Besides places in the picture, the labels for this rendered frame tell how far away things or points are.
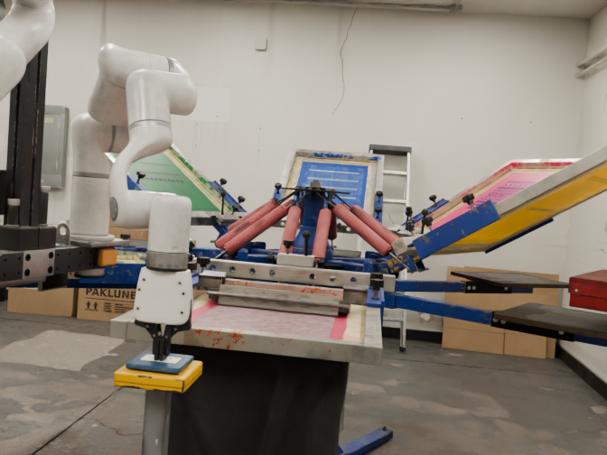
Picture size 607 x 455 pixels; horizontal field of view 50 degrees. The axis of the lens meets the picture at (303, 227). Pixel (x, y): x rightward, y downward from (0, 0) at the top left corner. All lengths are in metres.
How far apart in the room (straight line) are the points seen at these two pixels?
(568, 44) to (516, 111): 0.73
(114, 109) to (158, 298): 0.55
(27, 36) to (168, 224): 0.47
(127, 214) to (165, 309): 0.19
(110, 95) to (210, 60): 4.84
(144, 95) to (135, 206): 0.23
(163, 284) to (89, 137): 0.58
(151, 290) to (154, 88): 0.41
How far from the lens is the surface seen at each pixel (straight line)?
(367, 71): 6.18
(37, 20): 1.44
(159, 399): 1.28
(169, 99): 1.38
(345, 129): 6.12
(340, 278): 2.19
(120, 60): 1.46
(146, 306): 1.24
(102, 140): 1.70
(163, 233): 1.20
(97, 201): 1.70
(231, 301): 1.91
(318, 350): 1.39
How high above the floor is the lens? 1.30
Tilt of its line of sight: 3 degrees down
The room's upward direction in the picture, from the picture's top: 5 degrees clockwise
